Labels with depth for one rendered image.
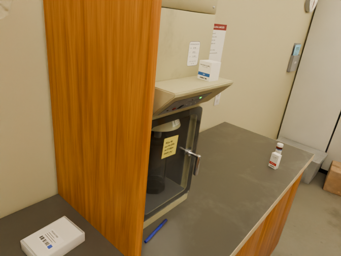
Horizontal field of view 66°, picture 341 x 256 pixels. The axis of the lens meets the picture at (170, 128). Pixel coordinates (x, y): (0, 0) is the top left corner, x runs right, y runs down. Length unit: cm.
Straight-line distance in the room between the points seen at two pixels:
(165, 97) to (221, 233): 62
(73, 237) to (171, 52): 68
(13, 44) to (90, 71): 30
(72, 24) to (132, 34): 26
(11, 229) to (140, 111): 69
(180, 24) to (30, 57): 53
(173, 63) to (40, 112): 55
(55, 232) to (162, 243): 37
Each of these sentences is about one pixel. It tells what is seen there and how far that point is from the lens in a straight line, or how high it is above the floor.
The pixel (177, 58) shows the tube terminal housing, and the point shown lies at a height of 157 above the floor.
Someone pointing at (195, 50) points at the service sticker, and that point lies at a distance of 91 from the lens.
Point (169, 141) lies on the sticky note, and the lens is 91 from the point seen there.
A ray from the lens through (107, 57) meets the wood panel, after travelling 73.
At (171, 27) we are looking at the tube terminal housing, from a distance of 80.
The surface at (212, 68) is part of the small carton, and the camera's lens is 87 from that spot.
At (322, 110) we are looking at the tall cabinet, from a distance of 376.
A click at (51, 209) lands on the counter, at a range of 119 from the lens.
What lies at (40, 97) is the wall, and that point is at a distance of 109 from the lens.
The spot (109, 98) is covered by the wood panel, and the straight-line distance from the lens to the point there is 75.
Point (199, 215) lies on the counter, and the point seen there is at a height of 94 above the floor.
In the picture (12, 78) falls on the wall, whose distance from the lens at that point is 103.
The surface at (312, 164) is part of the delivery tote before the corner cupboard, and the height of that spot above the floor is 28.
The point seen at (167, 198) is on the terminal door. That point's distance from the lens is 107.
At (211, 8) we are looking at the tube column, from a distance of 95.
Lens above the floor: 169
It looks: 23 degrees down
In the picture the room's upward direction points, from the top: 6 degrees clockwise
